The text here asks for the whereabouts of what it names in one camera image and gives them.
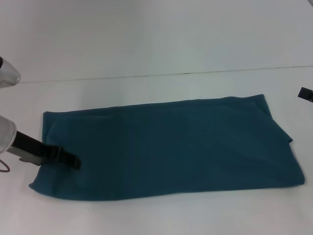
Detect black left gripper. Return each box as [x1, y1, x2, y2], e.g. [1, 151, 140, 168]
[9, 130, 82, 170]

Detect teal t-shirt with FREE print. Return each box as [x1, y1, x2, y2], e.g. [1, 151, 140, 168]
[28, 94, 306, 202]

